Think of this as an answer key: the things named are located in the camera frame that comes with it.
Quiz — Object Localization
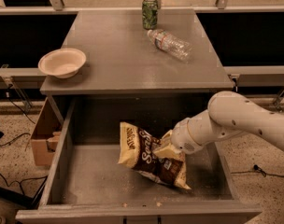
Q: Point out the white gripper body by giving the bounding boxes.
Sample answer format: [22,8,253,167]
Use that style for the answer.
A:
[171,118,203,155]

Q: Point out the brown chip bag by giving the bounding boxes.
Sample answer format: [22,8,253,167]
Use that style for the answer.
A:
[119,122,190,189]

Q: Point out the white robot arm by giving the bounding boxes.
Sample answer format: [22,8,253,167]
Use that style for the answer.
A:
[153,91,284,158]

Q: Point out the grey cabinet counter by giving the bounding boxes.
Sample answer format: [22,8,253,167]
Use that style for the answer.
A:
[39,8,235,123]

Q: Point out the grey open drawer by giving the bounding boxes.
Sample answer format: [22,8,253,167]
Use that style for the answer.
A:
[16,95,261,224]

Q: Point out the clear plastic water bottle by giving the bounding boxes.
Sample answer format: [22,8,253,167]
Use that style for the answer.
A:
[147,29,192,62]

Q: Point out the cardboard box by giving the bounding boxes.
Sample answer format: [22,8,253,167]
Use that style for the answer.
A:
[30,99,62,166]

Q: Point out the white paper bowl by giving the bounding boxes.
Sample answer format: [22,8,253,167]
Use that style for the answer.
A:
[38,48,86,78]

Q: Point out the green soda can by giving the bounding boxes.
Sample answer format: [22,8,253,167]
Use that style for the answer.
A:
[142,0,158,30]

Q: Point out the black floor cable right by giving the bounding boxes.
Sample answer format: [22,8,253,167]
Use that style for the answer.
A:
[231,163,284,179]

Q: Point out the black floor cable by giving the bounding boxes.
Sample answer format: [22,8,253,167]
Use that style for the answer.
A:
[0,132,49,203]
[231,163,284,179]

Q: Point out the black floor cable left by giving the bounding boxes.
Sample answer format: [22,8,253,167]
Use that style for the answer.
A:
[0,132,49,203]

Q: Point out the grey metal rail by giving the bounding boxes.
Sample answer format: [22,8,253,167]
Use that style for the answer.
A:
[0,68,46,89]

